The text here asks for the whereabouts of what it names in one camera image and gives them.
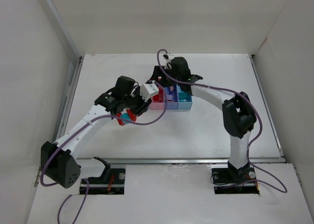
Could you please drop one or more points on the red round lego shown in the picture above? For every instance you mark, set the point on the red round lego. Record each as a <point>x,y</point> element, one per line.
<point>159,98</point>

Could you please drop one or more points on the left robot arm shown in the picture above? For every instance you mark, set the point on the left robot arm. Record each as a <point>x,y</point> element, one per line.
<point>59,160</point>

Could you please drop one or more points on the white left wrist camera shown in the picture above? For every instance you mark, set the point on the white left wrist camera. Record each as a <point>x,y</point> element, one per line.
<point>147,91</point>

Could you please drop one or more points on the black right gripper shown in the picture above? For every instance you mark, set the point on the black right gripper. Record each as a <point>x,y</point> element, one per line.
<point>158,72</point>

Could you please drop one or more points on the purple-blue container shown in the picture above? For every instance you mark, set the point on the purple-blue container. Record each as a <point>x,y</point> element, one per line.
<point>172,105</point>

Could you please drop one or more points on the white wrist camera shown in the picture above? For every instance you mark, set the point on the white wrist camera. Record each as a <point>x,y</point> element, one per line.
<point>147,91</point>
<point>168,57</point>

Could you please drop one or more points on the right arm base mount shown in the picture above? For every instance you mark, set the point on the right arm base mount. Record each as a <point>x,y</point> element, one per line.
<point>227,184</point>

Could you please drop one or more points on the red lego pile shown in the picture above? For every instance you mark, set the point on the red lego pile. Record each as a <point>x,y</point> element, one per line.
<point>124,118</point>

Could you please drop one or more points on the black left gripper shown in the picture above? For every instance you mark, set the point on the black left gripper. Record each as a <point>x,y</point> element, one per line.
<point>137,105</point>

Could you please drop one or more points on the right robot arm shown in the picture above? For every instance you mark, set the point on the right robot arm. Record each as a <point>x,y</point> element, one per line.
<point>239,116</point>

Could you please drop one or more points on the pink container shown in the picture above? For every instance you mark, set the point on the pink container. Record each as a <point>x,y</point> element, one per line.
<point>157,106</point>

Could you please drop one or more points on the teal lego brick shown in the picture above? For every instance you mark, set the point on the teal lego brick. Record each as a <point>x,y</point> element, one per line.
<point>183,97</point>

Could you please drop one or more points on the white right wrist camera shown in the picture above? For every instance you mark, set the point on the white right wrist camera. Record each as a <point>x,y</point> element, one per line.
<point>168,57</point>

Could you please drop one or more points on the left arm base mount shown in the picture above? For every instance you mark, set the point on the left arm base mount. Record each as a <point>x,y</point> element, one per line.
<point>99,177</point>

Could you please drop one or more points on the aluminium rail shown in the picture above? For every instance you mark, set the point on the aluminium rail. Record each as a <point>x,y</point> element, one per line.
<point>151,161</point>

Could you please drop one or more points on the light blue container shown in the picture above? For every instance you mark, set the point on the light blue container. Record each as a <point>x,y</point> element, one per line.
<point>184,105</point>

